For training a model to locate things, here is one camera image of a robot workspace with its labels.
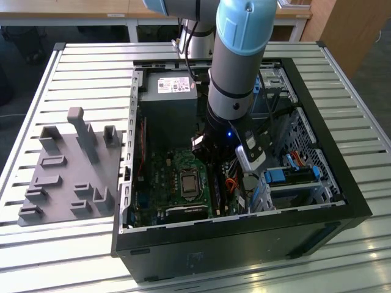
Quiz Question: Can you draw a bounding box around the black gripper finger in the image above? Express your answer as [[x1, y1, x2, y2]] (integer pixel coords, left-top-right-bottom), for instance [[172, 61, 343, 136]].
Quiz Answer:
[[190, 135, 209, 157]]

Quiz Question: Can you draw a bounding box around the silver CPU in socket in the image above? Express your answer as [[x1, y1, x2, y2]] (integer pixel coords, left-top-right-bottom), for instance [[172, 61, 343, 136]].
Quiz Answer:
[[178, 166, 201, 200]]

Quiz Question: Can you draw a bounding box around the grey power supply unit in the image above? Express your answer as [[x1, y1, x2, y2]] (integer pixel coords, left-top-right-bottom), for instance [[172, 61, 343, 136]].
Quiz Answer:
[[139, 71, 200, 151]]

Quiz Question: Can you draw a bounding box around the green motherboard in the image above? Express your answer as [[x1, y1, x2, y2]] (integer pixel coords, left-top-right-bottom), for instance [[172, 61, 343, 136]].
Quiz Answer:
[[130, 145, 246, 228]]

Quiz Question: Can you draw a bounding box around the blue disk carrier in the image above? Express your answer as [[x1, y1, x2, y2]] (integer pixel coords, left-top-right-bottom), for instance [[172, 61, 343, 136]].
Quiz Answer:
[[263, 166, 321, 186]]

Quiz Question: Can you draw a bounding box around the black heatsink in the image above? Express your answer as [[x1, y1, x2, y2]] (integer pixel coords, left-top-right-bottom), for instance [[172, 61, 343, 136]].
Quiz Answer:
[[164, 203, 209, 223]]

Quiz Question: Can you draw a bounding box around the blue drive bay latch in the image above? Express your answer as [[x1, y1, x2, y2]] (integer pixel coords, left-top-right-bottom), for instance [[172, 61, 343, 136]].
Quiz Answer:
[[251, 76, 261, 99]]

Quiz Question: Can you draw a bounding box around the metal drive cage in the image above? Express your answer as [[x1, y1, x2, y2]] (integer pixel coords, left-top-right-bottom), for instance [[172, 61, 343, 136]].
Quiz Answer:
[[250, 65, 299, 131]]

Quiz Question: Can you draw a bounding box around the metal disk bay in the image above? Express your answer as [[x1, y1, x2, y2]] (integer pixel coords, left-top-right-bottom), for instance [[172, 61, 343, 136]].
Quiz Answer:
[[247, 166, 343, 215]]

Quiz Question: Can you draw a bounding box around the black PC case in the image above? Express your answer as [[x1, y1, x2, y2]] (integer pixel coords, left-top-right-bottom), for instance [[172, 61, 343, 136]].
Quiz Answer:
[[110, 56, 373, 283]]

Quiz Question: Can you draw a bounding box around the grey parts rack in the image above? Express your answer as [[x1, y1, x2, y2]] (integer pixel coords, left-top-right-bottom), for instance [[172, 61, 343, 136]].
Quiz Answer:
[[17, 106, 128, 228]]

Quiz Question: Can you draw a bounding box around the wooden cabinet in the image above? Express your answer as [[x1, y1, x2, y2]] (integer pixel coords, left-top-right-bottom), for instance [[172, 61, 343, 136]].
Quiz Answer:
[[300, 0, 391, 81]]

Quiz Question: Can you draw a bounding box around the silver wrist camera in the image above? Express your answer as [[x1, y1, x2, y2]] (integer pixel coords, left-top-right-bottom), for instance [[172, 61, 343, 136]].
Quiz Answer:
[[230, 120, 267, 173]]

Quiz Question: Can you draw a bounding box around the orange wire bundle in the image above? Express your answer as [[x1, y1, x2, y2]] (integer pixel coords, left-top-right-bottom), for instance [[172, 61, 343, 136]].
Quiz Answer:
[[225, 166, 245, 194]]

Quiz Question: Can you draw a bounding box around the thick black cable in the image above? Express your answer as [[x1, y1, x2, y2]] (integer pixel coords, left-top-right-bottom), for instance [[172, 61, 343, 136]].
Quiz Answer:
[[250, 106, 294, 135]]

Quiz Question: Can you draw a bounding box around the blue flat data cable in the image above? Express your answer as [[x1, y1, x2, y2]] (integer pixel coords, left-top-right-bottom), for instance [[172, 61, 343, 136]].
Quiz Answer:
[[286, 153, 299, 172]]

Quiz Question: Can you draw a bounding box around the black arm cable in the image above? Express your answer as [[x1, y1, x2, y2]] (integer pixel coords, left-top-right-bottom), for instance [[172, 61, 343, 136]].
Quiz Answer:
[[182, 18, 203, 85]]

